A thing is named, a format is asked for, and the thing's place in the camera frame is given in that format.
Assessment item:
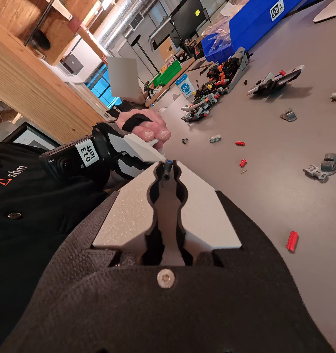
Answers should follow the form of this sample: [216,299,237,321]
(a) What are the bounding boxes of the white stand base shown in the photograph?
[313,0,336,23]

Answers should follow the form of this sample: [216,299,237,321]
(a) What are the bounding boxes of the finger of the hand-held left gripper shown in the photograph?
[112,154,155,180]
[108,133,166,165]

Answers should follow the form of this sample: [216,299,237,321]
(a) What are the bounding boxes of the white blue gum packet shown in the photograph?
[176,74,196,99]

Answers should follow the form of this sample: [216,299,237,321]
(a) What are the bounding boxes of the clear plastic bags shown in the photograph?
[202,21,234,42]

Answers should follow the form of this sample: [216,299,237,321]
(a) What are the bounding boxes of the person's left hand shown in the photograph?
[116,108,172,151]

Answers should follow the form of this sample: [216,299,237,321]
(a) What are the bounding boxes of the blue bin with square tag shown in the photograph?
[200,0,317,63]

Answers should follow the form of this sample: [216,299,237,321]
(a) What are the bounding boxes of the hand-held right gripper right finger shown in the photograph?
[174,160,242,266]

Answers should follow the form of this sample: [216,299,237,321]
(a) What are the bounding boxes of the grey axle connector lego assembly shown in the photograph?
[162,159,174,188]

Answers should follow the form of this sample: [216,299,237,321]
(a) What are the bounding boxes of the silver ventilation duct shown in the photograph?
[100,0,160,49]

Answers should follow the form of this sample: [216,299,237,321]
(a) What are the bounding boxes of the green storage bins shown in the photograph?
[153,59,182,86]

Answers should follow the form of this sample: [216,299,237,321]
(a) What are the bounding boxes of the lego car chassis model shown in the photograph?
[181,47,250,122]

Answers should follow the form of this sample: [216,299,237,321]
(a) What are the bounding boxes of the black grey lego wing assembly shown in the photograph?
[248,65,305,95]

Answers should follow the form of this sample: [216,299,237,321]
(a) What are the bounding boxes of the black computer monitor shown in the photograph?
[171,0,207,42]

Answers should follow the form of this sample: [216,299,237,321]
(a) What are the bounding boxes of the grey lego joint piece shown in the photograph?
[304,153,336,182]

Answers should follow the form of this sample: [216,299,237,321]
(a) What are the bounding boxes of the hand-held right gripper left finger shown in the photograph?
[93,161,164,266]

